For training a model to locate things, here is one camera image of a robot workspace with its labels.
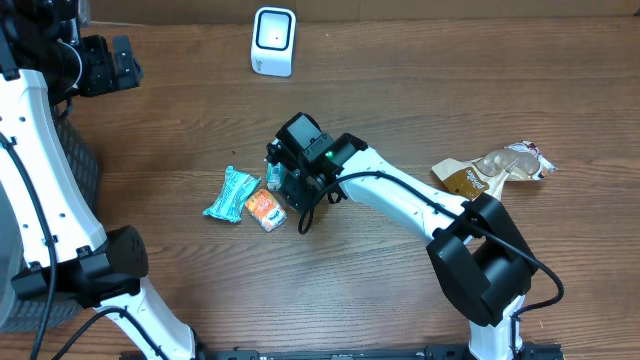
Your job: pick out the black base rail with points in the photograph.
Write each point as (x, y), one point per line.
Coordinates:
(530, 351)

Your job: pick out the grey plastic mesh basket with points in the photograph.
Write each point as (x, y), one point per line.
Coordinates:
(24, 316)

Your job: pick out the small teal white carton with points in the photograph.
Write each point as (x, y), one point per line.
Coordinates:
(274, 176)

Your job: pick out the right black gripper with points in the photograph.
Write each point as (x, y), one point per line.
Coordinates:
(297, 192)

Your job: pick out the white barcode scanner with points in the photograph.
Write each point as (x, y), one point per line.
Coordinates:
(273, 41)

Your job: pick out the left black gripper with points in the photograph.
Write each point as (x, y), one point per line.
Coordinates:
(120, 64)

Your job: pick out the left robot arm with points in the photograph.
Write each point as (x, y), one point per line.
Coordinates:
(68, 254)

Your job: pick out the orange snack packet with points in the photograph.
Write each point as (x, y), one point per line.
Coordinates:
(266, 210)

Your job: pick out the brown nut snack bag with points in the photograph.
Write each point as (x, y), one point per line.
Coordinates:
(520, 161)

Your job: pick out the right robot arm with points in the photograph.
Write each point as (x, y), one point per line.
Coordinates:
(480, 258)

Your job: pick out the teal snack bar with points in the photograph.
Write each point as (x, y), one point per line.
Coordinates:
(237, 188)

